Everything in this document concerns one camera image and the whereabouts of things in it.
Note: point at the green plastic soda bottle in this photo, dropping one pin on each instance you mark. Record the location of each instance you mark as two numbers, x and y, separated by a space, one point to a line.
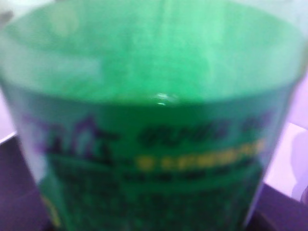
152 115

